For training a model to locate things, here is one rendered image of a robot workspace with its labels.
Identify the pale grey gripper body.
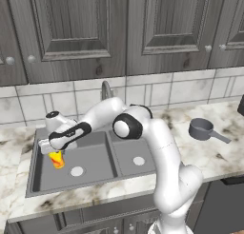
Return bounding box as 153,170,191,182
38,138,67,155

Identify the grey double basin sink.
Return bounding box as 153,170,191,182
25,125,159,199

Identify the grey measuring cup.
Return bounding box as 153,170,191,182
188,117,233,145

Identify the grey curved tap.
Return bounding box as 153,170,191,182
100,80,115,102

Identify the grey base cupboard door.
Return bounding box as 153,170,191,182
61,217,124,234
123,208,162,234

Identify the grey wood cupboard door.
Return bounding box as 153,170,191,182
126,0,229,76
0,0,29,88
207,0,244,69
6,0,129,85

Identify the dark grey dishwasher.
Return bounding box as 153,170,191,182
193,175,244,234

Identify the black appliance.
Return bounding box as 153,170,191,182
236,92,244,117

